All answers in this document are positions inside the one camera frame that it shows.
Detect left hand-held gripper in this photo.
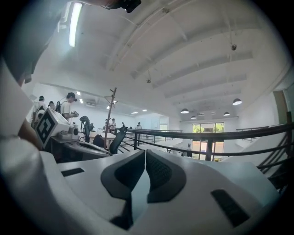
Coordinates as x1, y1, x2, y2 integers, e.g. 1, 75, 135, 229
35, 107, 113, 161

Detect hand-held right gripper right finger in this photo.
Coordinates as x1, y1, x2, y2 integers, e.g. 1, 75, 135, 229
130, 149, 283, 235

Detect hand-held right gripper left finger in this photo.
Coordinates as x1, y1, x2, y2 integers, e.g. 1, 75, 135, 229
40, 149, 147, 235

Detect person's left forearm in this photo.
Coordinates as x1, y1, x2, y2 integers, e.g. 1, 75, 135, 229
17, 119, 44, 151

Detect tall-back black office chair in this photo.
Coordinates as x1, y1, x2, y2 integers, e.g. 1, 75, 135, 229
109, 126, 128, 155

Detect wooden coat rack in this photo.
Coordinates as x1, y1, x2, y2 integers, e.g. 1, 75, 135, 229
104, 87, 118, 150

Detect glass entrance doors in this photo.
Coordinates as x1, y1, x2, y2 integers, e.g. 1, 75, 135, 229
192, 123, 225, 161

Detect ceiling light tube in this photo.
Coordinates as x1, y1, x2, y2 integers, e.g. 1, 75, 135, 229
68, 2, 83, 48

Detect person's black shirt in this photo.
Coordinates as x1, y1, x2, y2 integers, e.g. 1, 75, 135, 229
3, 0, 69, 83

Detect black head-worn camera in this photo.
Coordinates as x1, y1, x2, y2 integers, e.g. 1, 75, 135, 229
101, 0, 142, 13

